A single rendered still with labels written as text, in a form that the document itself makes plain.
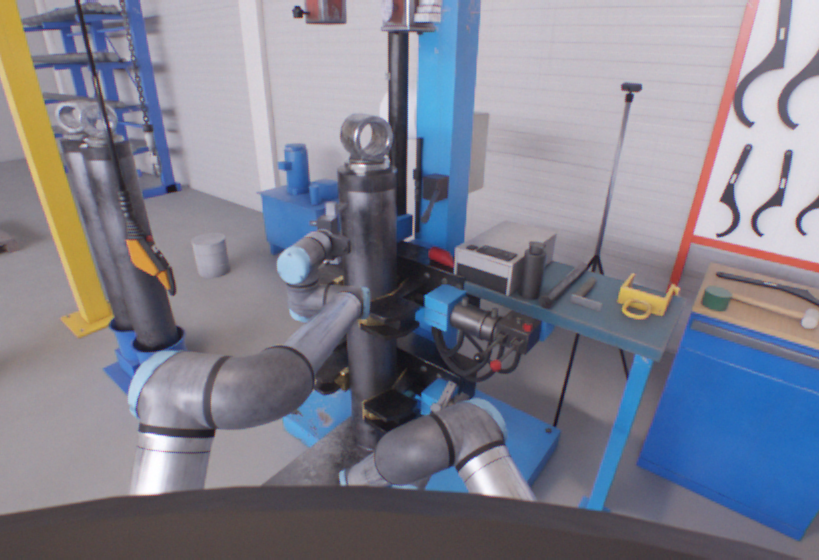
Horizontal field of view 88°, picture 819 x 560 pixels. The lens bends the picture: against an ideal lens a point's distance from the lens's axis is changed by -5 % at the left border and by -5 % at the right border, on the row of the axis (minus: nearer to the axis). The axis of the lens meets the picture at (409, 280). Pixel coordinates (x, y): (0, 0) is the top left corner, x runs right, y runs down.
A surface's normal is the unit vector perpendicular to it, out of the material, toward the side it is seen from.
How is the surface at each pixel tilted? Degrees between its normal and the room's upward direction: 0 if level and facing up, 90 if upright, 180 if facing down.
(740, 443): 90
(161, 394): 49
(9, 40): 90
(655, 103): 90
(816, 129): 90
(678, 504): 0
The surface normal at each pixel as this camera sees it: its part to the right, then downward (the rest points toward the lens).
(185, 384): -0.07, -0.36
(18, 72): 0.79, 0.29
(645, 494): 0.01, -0.89
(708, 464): -0.62, 0.35
